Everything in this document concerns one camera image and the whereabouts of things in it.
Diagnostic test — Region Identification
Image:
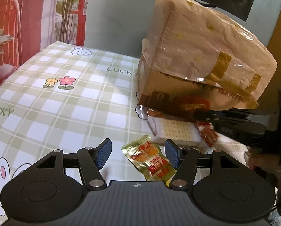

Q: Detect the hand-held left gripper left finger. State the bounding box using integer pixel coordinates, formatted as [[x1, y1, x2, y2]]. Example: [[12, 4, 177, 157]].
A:
[[31, 138, 113, 191]]

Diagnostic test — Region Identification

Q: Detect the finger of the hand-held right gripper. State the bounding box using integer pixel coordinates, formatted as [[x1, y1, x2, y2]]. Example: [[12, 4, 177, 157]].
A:
[[193, 108, 271, 134]]

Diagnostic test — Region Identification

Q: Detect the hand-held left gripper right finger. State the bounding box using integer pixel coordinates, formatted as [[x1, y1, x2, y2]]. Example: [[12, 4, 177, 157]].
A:
[[164, 139, 245, 191]]

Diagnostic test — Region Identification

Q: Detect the gold red snack packet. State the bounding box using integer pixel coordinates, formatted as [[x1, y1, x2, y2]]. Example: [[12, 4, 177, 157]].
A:
[[121, 135, 178, 182]]

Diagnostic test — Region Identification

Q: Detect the clear cracker packet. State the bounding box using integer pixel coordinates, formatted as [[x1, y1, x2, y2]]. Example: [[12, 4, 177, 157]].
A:
[[147, 116, 205, 148]]

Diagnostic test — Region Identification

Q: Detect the small red snack packet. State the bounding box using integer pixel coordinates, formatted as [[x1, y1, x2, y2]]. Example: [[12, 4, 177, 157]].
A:
[[194, 121, 219, 148]]

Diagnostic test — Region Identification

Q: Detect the dark brown snack packet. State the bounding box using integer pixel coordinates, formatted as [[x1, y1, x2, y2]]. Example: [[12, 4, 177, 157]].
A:
[[141, 91, 177, 114]]

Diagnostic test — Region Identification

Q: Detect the plastic-lined cardboard box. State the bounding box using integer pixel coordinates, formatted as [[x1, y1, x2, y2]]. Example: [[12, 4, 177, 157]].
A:
[[137, 0, 278, 113]]

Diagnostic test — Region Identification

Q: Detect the person's right hand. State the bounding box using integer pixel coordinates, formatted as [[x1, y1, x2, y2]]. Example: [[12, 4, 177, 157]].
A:
[[246, 151, 281, 173]]

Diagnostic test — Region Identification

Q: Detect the checked green tablecloth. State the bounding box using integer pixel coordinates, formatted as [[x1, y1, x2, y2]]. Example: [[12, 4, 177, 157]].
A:
[[0, 41, 281, 226]]

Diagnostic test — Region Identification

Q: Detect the printed pink curtain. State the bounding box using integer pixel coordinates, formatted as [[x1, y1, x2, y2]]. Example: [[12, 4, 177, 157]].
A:
[[0, 0, 94, 97]]

